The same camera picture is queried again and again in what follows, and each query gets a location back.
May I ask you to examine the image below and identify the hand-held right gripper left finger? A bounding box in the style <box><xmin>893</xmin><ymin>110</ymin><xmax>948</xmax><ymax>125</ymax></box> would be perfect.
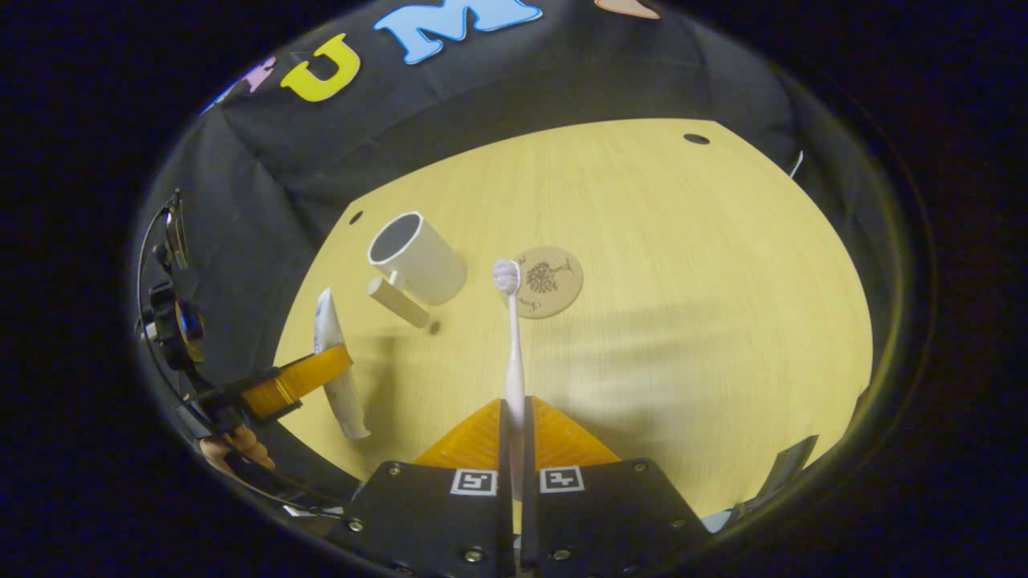
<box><xmin>329</xmin><ymin>398</ymin><xmax>515</xmax><ymax>578</ymax></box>

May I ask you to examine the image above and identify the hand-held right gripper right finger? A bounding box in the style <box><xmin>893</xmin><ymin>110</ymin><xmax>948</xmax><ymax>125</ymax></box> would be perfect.
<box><xmin>522</xmin><ymin>395</ymin><xmax>714</xmax><ymax>578</ymax></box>

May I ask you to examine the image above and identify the white toothpaste tube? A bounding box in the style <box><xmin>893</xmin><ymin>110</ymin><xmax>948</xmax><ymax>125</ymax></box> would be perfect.
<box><xmin>313</xmin><ymin>287</ymin><xmax>372</xmax><ymax>440</ymax></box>

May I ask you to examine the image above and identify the white toothbrush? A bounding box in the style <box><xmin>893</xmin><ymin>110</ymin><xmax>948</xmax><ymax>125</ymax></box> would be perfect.
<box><xmin>492</xmin><ymin>258</ymin><xmax>528</xmax><ymax>503</ymax></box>

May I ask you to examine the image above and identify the white cup with wooden handle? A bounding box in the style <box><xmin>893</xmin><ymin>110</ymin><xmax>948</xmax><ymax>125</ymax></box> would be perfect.
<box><xmin>367</xmin><ymin>211</ymin><xmax>468</xmax><ymax>329</ymax></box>

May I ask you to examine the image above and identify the round wooden coaster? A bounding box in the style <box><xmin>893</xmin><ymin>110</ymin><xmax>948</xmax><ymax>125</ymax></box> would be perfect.
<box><xmin>502</xmin><ymin>246</ymin><xmax>585</xmax><ymax>320</ymax></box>

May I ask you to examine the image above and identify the light wooden desktop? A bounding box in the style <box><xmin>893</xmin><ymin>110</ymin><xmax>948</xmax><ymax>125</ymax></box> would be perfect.
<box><xmin>273</xmin><ymin>118</ymin><xmax>875</xmax><ymax>535</ymax></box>

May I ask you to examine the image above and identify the dark flat object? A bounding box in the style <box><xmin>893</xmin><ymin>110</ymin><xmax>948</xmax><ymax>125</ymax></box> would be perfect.
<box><xmin>753</xmin><ymin>435</ymin><xmax>820</xmax><ymax>508</ymax></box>

